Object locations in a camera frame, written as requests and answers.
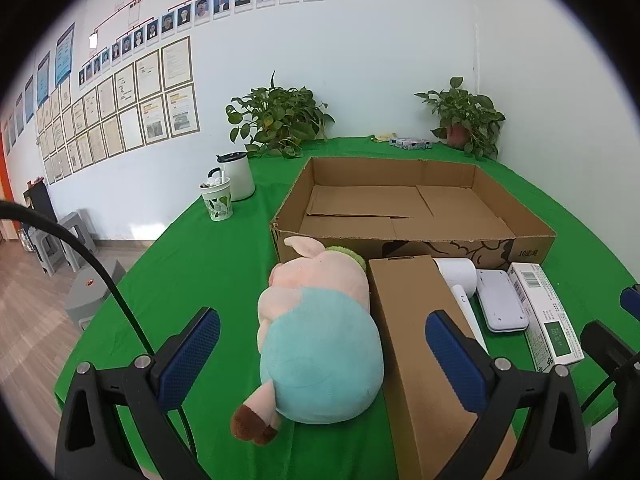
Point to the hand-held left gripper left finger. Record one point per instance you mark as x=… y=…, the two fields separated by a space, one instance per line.
x=192 y=355

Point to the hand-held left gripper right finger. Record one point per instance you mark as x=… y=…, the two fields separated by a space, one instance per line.
x=455 y=365

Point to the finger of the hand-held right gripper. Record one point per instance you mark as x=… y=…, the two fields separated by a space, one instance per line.
x=629 y=300
x=607 y=347

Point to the long brown cardboard box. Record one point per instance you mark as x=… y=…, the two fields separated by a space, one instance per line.
x=415 y=320

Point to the white hair dryer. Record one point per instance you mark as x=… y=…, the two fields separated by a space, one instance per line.
x=457 y=271

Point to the pink pig plush toy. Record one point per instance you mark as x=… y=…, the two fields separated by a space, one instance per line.
x=320 y=340

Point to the large cardboard box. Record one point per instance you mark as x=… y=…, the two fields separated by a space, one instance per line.
x=400 y=210

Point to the white and green medicine box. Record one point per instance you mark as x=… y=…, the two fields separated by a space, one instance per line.
x=545 y=310

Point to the white flat plastic device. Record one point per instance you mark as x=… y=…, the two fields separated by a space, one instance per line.
x=500 y=300

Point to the green tablecloth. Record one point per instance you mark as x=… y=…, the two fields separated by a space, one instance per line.
x=200 y=270

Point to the round low grey stool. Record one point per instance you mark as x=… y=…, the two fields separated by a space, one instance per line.
x=92 y=290

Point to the white floral cup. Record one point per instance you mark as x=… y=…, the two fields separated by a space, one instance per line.
x=218 y=206

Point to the tall grey plastic stool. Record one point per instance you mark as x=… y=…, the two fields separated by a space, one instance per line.
x=77 y=232
x=50 y=255

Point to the black cabinet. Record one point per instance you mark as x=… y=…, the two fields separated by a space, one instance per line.
x=40 y=205

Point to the printed tissue packet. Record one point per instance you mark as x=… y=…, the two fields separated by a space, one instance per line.
x=410 y=143

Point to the potted plant in red pot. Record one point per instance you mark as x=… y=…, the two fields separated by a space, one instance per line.
x=465 y=120

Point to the bushy green potted plant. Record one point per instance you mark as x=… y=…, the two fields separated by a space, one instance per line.
x=280 y=115

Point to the group of framed wall documents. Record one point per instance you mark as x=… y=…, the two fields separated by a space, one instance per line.
x=130 y=105

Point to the blue wall poster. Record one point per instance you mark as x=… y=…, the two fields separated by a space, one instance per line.
x=29 y=92
x=43 y=77
x=65 y=55

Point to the row of wall portrait photos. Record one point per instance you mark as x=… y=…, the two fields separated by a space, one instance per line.
x=200 y=10

